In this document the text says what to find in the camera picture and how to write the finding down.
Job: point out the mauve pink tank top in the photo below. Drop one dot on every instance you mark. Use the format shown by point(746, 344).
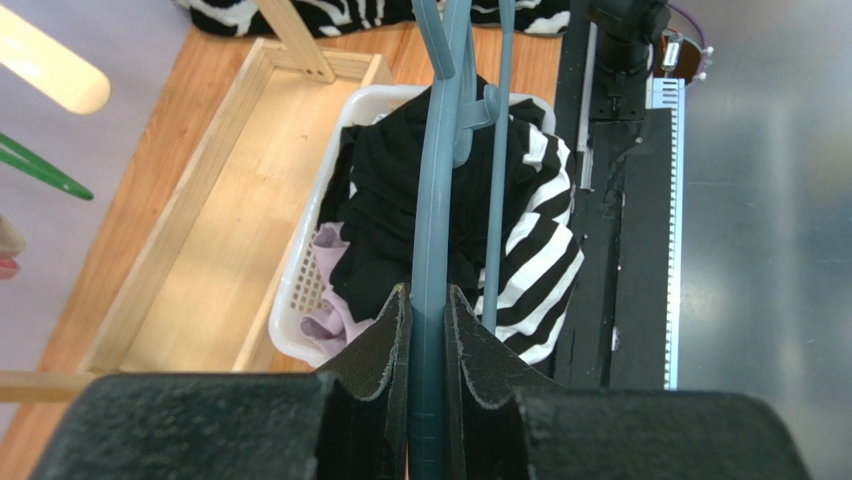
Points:
point(331, 327)

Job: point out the striped tank top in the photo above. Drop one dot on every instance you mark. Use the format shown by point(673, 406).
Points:
point(541, 256)

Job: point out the green hanger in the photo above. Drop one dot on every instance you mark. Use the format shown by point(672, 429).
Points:
point(24, 160)

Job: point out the beige wooden hanger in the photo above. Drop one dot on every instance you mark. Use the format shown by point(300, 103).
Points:
point(51, 68)

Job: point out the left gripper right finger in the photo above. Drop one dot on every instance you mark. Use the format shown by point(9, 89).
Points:
point(506, 420)

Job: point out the grey blue hanger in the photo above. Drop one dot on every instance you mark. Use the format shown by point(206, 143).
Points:
point(456, 109)

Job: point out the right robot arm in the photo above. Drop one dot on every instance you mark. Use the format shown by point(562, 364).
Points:
point(628, 43)

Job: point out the zebra print blanket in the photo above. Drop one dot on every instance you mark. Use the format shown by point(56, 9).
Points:
point(329, 19)

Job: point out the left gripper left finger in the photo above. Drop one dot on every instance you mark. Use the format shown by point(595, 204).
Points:
point(346, 420)

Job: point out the white plastic basket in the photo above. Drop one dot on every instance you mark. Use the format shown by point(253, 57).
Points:
point(301, 285)

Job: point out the wooden clothes rack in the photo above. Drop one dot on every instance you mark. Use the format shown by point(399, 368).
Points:
point(200, 292)

